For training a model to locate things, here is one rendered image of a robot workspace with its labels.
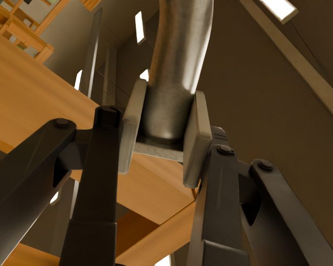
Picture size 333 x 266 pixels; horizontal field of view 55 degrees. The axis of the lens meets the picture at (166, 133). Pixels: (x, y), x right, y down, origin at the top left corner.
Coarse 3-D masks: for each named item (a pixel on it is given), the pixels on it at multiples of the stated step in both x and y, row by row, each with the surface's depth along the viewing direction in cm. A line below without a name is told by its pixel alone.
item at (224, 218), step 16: (208, 160) 14; (224, 160) 14; (208, 176) 12; (224, 176) 13; (208, 192) 11; (224, 192) 12; (208, 208) 10; (224, 208) 11; (192, 224) 13; (208, 224) 10; (224, 224) 10; (240, 224) 10; (192, 240) 11; (208, 240) 9; (224, 240) 9; (240, 240) 9; (192, 256) 10; (208, 256) 8; (224, 256) 8; (240, 256) 8
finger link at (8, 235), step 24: (24, 144) 12; (48, 144) 12; (0, 168) 10; (24, 168) 10; (48, 168) 12; (0, 192) 9; (24, 192) 10; (48, 192) 12; (0, 216) 9; (24, 216) 11; (0, 240) 9; (0, 264) 10
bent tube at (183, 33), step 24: (168, 0) 17; (192, 0) 16; (168, 24) 17; (192, 24) 17; (168, 48) 18; (192, 48) 18; (168, 72) 18; (192, 72) 18; (168, 96) 19; (192, 96) 19; (144, 120) 20; (168, 120) 19; (144, 144) 20; (168, 144) 20
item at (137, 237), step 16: (192, 192) 60; (192, 208) 59; (128, 224) 68; (144, 224) 64; (160, 224) 61; (176, 224) 61; (128, 240) 65; (144, 240) 63; (160, 240) 63; (176, 240) 64; (128, 256) 65; (144, 256) 66; (160, 256) 67
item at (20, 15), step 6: (6, 0) 680; (0, 6) 647; (12, 6) 690; (6, 12) 655; (18, 12) 689; (24, 12) 706; (18, 18) 678; (24, 18) 693; (30, 18) 710; (24, 24) 677; (36, 24) 720; (30, 30) 684; (6, 36) 697; (18, 42) 699; (24, 48) 716
